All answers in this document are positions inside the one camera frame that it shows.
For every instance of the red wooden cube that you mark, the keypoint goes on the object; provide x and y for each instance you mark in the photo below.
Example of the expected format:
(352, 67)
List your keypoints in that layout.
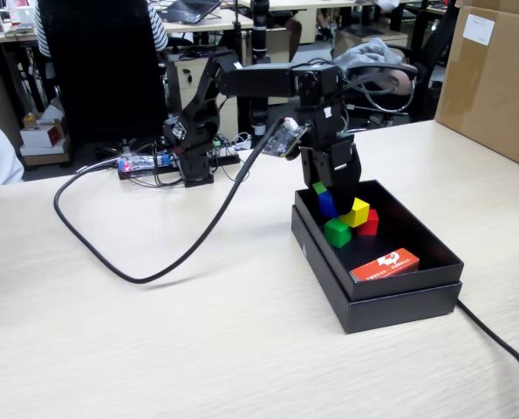
(370, 224)

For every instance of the beige drawer cabinet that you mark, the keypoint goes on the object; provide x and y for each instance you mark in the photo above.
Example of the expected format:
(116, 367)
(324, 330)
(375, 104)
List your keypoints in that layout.
(189, 74)

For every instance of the low beige cabinet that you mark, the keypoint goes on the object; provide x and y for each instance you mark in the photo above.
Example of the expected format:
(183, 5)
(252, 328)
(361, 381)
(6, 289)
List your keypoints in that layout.
(350, 41)

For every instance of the black cardboard box lid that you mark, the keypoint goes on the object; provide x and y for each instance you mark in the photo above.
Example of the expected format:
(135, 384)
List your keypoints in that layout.
(394, 312)

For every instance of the seated person's bare leg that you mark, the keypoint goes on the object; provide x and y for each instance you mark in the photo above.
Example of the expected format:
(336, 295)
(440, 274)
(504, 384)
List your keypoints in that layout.
(294, 32)

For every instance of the green wooden cube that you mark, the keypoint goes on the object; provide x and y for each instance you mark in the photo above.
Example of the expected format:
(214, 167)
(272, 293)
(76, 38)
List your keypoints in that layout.
(337, 233)

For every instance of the beige desk side cabinet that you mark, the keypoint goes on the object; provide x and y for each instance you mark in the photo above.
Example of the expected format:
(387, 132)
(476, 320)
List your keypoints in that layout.
(278, 46)

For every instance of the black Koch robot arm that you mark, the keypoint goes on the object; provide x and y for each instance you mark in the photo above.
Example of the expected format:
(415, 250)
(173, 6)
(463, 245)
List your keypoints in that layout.
(259, 80)

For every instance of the black high-back office chair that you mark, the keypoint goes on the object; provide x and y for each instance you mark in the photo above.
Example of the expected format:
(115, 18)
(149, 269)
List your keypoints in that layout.
(102, 65)

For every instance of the thin black stand pole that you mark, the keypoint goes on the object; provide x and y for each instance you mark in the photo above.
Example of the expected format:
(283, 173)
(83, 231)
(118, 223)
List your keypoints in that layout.
(237, 30)

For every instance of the black mesh office chair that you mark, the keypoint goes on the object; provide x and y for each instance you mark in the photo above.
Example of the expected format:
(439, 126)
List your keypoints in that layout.
(433, 52)

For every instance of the grey fleece blanket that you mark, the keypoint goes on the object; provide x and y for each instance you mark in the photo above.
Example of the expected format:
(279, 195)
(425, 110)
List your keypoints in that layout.
(372, 52)

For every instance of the orange card pack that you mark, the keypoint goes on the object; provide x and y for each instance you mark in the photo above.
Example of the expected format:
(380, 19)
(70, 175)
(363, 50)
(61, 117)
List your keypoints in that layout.
(385, 265)

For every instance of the large brown cardboard box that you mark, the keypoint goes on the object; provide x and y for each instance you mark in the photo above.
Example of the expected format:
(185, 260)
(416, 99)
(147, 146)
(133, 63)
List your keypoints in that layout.
(490, 87)

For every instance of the black laptop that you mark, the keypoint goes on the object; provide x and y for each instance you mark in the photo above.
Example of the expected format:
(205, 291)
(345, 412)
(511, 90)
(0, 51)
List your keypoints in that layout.
(189, 8)

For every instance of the light wood office desk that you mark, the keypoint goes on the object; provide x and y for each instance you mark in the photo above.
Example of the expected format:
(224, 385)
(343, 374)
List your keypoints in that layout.
(6, 37)
(224, 21)

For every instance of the person in striped shirt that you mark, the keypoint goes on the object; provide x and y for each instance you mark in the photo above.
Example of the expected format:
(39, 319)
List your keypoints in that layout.
(41, 35)

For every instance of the white shipping label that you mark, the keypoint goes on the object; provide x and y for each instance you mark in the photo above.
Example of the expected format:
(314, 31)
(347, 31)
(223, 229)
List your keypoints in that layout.
(479, 29)

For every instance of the yellow wooden cube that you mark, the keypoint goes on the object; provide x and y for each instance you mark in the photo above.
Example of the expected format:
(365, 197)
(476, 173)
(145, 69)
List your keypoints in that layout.
(357, 211)

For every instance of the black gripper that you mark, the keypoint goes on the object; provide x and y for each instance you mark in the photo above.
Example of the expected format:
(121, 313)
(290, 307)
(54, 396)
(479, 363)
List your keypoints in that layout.
(318, 126)

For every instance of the chrome-armrest office chair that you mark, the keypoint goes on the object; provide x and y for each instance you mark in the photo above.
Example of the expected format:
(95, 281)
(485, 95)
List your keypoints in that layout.
(405, 70)

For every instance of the black cardboard box tray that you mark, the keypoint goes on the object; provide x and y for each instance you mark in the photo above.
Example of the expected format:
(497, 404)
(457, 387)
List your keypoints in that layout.
(416, 244)

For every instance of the thick black stand pole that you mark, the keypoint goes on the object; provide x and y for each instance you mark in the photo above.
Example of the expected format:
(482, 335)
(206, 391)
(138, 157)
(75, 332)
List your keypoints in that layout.
(259, 26)

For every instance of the blue wooden cube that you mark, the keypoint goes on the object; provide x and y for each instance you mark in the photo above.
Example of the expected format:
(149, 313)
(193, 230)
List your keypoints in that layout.
(326, 205)

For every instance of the white box with red side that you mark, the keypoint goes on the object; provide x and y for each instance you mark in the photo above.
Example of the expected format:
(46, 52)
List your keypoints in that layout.
(36, 136)

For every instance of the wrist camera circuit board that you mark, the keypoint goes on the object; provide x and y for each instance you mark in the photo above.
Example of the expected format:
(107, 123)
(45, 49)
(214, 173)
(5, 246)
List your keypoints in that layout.
(283, 139)

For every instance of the flat brown cardboard box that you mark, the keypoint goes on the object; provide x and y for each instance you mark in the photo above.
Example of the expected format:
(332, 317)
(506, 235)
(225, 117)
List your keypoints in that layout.
(45, 159)

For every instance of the controller board with red LED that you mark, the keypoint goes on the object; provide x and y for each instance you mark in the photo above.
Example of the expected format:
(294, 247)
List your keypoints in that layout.
(132, 163)

